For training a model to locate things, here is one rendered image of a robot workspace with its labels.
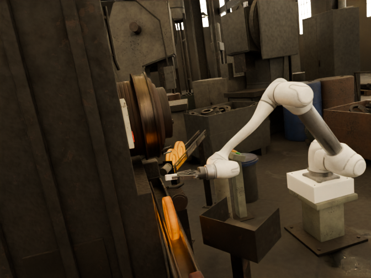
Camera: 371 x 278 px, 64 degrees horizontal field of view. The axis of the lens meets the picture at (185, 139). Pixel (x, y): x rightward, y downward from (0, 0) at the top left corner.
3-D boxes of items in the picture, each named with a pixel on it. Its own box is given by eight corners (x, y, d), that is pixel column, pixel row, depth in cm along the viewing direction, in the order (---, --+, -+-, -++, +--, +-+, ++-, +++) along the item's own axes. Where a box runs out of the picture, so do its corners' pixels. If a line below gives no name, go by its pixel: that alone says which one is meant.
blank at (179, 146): (171, 145, 223) (176, 145, 222) (179, 138, 237) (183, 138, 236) (176, 164, 228) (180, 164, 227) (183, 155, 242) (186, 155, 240)
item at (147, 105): (152, 170, 141) (134, 71, 131) (143, 149, 186) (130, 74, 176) (165, 167, 143) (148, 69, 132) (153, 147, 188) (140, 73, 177)
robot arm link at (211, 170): (212, 176, 180) (202, 177, 179) (211, 161, 178) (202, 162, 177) (217, 181, 172) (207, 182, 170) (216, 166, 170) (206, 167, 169)
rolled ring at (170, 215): (173, 225, 138) (166, 227, 137) (167, 189, 134) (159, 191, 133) (181, 247, 120) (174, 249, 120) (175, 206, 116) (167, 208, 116)
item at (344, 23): (329, 111, 652) (326, 16, 608) (360, 115, 577) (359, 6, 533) (306, 117, 634) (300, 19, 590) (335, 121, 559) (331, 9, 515)
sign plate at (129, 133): (129, 149, 113) (120, 102, 109) (127, 137, 138) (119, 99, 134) (135, 148, 114) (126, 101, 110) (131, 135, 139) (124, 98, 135)
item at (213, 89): (216, 127, 671) (210, 78, 646) (252, 131, 579) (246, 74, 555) (197, 132, 644) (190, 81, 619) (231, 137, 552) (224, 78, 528)
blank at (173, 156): (163, 153, 210) (168, 153, 209) (171, 145, 224) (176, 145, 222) (168, 173, 215) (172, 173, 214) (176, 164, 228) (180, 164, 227)
